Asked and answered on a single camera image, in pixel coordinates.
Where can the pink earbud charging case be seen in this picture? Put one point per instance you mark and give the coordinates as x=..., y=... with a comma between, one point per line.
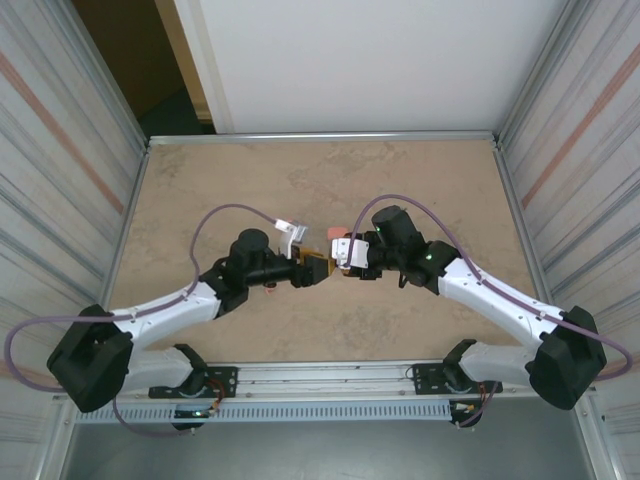
x=336, y=233

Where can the aluminium table end rail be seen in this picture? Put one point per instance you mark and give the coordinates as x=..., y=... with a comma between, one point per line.
x=320, y=136

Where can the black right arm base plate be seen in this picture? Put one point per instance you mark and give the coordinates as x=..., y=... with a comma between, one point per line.
x=425, y=380

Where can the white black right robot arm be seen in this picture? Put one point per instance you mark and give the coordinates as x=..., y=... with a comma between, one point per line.
x=500, y=312

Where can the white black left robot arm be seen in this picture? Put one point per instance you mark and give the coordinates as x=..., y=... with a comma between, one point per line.
x=90, y=360

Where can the aluminium table side rail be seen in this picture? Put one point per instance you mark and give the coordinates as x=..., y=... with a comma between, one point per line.
x=134, y=200
x=502, y=162

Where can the white door frame post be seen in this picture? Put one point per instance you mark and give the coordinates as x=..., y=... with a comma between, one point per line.
x=205, y=65

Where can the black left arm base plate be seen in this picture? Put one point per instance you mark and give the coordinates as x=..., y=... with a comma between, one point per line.
x=225, y=380

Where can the tan wooden door jamb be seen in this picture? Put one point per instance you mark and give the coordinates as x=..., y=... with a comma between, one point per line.
x=184, y=60

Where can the aluminium corner post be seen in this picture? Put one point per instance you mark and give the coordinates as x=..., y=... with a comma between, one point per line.
x=543, y=69
x=101, y=70

